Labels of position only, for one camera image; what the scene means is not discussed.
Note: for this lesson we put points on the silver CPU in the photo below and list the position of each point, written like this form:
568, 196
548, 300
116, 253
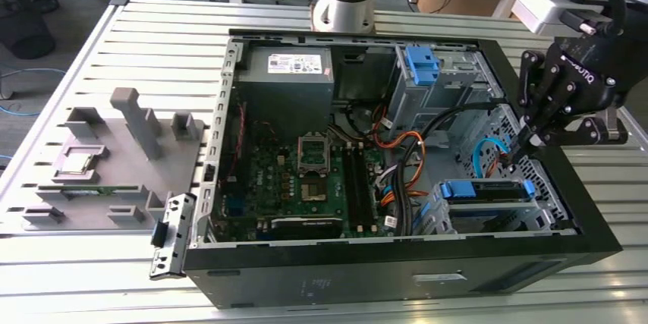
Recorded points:
76, 164

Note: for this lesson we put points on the green motherboard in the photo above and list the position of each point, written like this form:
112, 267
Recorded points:
268, 172

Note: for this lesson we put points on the metal disk bay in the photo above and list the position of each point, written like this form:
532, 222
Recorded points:
485, 208

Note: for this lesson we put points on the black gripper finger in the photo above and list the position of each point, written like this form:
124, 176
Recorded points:
549, 92
586, 134

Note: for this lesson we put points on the black graphics card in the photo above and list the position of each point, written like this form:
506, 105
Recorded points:
304, 225

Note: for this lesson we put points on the green RAM stick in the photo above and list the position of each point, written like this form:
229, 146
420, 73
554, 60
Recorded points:
96, 189

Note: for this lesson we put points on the CPU socket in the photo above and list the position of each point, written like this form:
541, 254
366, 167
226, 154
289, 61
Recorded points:
314, 189

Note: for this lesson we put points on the blue expansion slot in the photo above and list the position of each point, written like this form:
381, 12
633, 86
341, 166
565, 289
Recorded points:
236, 206

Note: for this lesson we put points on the grey power supply unit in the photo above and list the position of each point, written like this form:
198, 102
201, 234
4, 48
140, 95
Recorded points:
288, 81

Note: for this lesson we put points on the metal drive cage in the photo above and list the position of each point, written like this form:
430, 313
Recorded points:
445, 89

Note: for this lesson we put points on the black mesh waste basket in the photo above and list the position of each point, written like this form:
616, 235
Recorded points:
30, 35

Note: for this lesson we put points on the hard disk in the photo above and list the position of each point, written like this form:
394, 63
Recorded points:
457, 191

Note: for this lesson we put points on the blue drive cage latch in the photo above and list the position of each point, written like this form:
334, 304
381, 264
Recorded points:
421, 66

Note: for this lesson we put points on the black RAM slot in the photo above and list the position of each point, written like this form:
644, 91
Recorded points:
353, 187
366, 187

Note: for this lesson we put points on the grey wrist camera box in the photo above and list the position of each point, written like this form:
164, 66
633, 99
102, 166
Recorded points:
541, 5

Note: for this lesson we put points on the metal expansion bracket latch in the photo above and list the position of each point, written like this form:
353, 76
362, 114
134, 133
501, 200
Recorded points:
174, 233

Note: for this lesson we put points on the black open PC case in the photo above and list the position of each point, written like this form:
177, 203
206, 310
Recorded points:
354, 274

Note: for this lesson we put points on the grey parts rack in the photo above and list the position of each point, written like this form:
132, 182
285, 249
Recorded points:
126, 187

